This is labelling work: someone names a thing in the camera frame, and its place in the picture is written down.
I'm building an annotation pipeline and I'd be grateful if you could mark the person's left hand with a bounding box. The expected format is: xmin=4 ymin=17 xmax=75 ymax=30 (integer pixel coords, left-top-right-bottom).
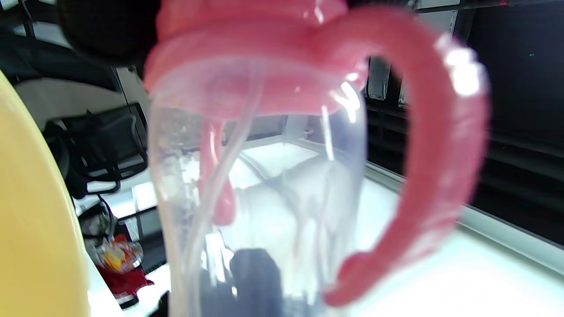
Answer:
xmin=57 ymin=0 xmax=163 ymax=66

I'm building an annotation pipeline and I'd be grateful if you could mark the red bag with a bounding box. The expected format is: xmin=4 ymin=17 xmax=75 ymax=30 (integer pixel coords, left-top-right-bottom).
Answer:
xmin=97 ymin=260 xmax=155 ymax=309

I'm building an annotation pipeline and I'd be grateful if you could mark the person's right hand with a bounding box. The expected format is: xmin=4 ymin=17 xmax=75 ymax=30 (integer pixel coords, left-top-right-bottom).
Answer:
xmin=152 ymin=249 xmax=285 ymax=317

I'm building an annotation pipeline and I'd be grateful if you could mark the black office chair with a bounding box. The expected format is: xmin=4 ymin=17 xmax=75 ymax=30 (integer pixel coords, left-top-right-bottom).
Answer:
xmin=42 ymin=103 xmax=148 ymax=199

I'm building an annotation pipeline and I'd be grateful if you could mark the clear plastic baby bottle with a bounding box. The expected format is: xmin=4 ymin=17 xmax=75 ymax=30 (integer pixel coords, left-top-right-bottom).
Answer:
xmin=143 ymin=0 xmax=492 ymax=317

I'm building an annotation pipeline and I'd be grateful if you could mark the black chair with bags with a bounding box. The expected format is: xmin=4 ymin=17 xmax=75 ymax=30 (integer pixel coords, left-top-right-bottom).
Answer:
xmin=77 ymin=198 xmax=170 ymax=309

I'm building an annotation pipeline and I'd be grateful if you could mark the orange plastic bag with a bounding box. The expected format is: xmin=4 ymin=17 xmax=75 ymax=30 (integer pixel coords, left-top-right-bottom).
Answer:
xmin=99 ymin=240 xmax=144 ymax=271

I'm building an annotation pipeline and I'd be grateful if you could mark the yellow plastic basin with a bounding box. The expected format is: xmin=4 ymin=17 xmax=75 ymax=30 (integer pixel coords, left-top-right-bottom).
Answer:
xmin=0 ymin=70 xmax=91 ymax=317

